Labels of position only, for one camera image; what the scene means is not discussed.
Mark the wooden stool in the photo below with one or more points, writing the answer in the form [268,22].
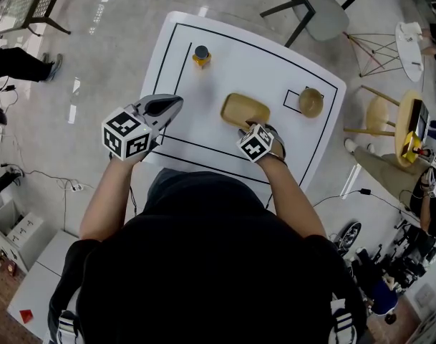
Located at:
[378,111]

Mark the white oval side table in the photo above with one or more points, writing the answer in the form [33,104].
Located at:
[409,52]

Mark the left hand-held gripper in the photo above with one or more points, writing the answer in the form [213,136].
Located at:
[126,134]

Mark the black metal mesh bench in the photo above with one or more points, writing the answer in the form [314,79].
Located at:
[28,2]

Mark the white storage cabinet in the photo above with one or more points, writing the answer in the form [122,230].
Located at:
[13,231]

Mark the grey chair with black legs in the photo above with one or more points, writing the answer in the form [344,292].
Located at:
[326,13]

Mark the white table with black lines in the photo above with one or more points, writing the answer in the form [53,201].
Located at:
[239,70]

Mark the grey device with screen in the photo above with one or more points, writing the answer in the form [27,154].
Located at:
[420,118]

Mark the round wooden bowl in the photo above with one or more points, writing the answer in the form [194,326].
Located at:
[311,101]

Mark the person's right shoe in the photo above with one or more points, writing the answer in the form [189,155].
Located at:
[343,323]

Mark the person's right forearm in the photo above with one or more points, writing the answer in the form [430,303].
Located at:
[293,199]

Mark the red pyramid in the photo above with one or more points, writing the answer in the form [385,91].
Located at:
[26,316]

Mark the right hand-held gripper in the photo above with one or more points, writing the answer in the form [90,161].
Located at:
[255,143]

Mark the person's left forearm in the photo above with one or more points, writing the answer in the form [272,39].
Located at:
[103,199]

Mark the person's left shoe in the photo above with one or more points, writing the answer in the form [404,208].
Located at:
[66,326]

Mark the black power adapter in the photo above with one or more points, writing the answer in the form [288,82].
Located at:
[366,191]

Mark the white low table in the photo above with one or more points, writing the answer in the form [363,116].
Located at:
[42,281]

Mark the person's torso in black shirt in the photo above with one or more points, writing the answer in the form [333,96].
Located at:
[210,263]

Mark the white power strip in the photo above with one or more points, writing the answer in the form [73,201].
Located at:
[77,187]

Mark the pile of black equipment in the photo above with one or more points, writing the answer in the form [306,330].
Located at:
[393,263]

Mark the round wooden side table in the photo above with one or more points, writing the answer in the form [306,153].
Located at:
[403,120]

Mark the rectangular wooden container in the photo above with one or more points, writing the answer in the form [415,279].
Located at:
[244,110]

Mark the yellow box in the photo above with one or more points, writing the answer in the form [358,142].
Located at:
[410,147]

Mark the yellow jar with black lid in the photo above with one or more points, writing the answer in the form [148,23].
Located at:
[201,56]

